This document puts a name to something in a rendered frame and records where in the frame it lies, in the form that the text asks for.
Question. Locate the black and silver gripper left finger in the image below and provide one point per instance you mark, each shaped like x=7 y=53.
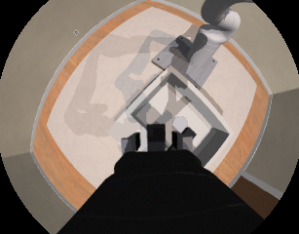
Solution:
x=131 y=143

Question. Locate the black mixer tap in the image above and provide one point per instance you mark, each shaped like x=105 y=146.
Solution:
x=156 y=136

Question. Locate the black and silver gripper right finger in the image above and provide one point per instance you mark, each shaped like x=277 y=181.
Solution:
x=181 y=141

